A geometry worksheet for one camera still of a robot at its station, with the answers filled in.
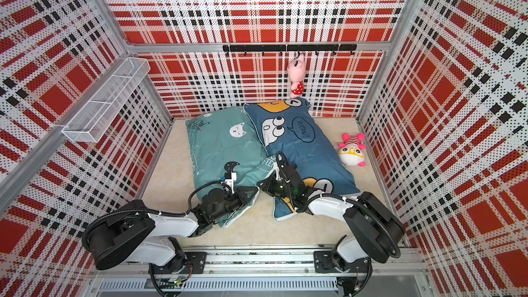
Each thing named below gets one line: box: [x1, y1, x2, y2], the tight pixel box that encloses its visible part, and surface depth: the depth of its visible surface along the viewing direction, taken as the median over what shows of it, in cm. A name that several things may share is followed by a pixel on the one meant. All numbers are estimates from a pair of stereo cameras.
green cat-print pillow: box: [185, 105, 275, 229], surface depth 100 cm
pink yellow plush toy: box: [338, 133, 367, 168], surface depth 98 cm
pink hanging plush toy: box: [287, 51, 306, 97], surface depth 94 cm
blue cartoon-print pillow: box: [243, 97, 361, 221], surface depth 91 cm
